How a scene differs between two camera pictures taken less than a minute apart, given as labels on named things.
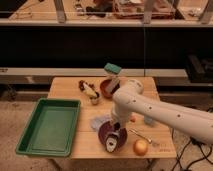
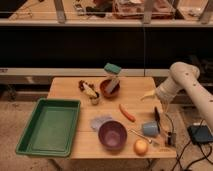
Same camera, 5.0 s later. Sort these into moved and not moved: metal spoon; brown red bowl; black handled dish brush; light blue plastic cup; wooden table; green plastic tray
Moved: black handled dish brush; light blue plastic cup
Not moved: wooden table; brown red bowl; metal spoon; green plastic tray
